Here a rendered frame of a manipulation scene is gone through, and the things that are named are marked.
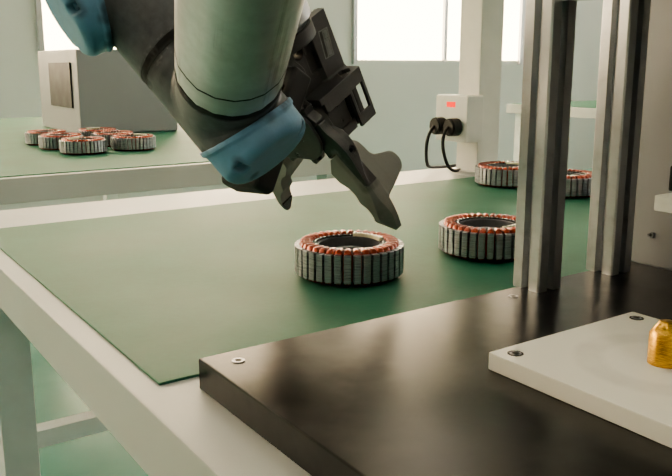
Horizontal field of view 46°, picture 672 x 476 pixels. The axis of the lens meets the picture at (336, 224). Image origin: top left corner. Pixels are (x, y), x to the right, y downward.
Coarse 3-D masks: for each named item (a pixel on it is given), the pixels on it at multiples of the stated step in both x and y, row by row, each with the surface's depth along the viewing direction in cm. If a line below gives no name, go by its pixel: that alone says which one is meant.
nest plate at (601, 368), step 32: (608, 320) 56; (640, 320) 56; (512, 352) 50; (544, 352) 50; (576, 352) 50; (608, 352) 50; (640, 352) 50; (544, 384) 47; (576, 384) 45; (608, 384) 45; (640, 384) 45; (608, 416) 43; (640, 416) 41
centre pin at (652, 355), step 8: (664, 320) 48; (656, 328) 48; (664, 328) 47; (656, 336) 47; (664, 336) 47; (648, 344) 48; (656, 344) 47; (664, 344) 47; (648, 352) 48; (656, 352) 48; (664, 352) 47; (648, 360) 48; (656, 360) 48; (664, 360) 47; (664, 368) 47
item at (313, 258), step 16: (304, 240) 80; (320, 240) 82; (336, 240) 83; (352, 240) 83; (368, 240) 83; (384, 240) 81; (400, 240) 82; (304, 256) 77; (320, 256) 76; (336, 256) 75; (352, 256) 76; (368, 256) 75; (384, 256) 76; (400, 256) 78; (304, 272) 78; (320, 272) 76; (336, 272) 75; (352, 272) 76; (368, 272) 76; (384, 272) 76; (400, 272) 79
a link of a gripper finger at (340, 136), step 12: (324, 120) 69; (324, 132) 69; (336, 132) 70; (324, 144) 70; (336, 144) 69; (348, 144) 69; (348, 156) 69; (348, 168) 70; (360, 168) 70; (360, 180) 70; (372, 180) 71
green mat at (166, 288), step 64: (448, 192) 133; (512, 192) 133; (64, 256) 89; (128, 256) 89; (192, 256) 89; (256, 256) 89; (448, 256) 89; (576, 256) 89; (128, 320) 66; (192, 320) 66; (256, 320) 66; (320, 320) 66
